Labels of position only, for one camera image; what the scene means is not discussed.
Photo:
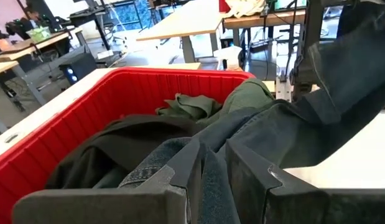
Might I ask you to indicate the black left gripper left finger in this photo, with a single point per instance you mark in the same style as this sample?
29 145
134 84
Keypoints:
102 207

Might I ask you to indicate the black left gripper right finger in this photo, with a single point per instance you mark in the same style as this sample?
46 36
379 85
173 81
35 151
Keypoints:
304 208

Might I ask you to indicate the dark blue denim jeans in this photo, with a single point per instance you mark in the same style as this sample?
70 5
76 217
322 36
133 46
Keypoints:
273 133

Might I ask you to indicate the dark green garment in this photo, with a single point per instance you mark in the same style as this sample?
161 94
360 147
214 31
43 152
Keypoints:
192 107

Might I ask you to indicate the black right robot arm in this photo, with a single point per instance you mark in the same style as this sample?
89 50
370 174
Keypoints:
312 37

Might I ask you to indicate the black knit garment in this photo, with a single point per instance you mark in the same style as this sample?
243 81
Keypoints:
123 140

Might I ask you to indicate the red plastic bin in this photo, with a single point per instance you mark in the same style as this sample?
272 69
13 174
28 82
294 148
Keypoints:
55 130

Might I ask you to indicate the grey desk grommet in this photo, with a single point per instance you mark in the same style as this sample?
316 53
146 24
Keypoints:
11 138

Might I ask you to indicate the black computer tower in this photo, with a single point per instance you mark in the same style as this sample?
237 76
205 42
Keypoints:
77 67

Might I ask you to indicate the orange spray bottle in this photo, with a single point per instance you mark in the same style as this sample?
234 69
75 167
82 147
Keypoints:
229 57

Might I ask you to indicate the green plastic container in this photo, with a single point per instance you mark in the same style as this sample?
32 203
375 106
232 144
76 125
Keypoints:
39 33

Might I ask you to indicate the person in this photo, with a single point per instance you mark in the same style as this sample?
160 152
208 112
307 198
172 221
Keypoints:
32 18

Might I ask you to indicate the beige cloth pile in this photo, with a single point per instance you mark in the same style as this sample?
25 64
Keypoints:
245 7

